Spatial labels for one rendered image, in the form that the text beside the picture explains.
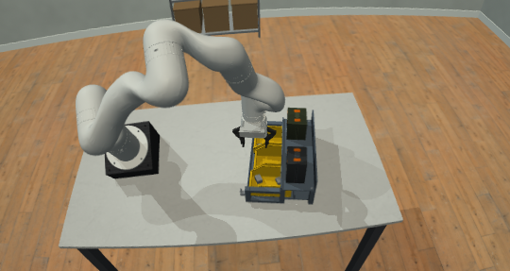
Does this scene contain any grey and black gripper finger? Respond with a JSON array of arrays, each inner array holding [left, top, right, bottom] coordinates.
[[264, 127, 277, 148], [232, 127, 245, 147]]

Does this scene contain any yellow open-front bin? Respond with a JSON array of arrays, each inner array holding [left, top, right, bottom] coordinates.
[[249, 165, 292, 197], [253, 144, 281, 169], [253, 126, 282, 152]]

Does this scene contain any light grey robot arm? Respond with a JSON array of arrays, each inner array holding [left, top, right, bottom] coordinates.
[[76, 20, 285, 170]]

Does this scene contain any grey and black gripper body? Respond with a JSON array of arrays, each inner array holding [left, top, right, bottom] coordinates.
[[241, 114, 267, 138]]

